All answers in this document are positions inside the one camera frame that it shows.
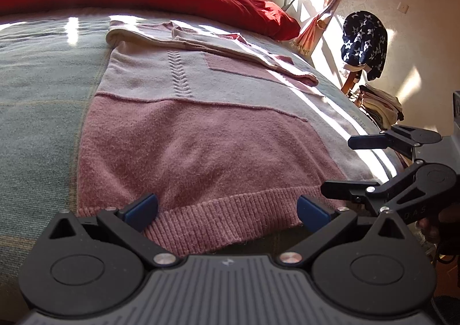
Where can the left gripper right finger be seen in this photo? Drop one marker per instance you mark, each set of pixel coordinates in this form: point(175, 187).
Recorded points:
point(326, 226)

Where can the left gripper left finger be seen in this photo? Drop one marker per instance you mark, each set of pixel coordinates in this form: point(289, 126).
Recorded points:
point(124, 227)

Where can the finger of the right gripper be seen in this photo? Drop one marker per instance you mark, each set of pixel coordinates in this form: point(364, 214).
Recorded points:
point(413, 194)
point(402, 139)

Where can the pink and white sweater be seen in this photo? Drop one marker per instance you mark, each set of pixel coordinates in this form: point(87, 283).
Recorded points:
point(226, 128)

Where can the folded clothes stack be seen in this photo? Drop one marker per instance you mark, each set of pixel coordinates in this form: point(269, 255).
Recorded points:
point(383, 108)

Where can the person's right hand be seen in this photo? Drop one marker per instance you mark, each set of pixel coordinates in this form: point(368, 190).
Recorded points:
point(442, 229)

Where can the wooden chair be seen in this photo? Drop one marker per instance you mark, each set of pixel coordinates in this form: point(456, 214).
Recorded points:
point(352, 79)

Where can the navy star-patterned garment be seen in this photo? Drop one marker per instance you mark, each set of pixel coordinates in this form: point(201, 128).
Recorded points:
point(365, 43)

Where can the green plaid bed blanket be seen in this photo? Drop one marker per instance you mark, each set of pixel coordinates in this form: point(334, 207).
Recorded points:
point(51, 66)

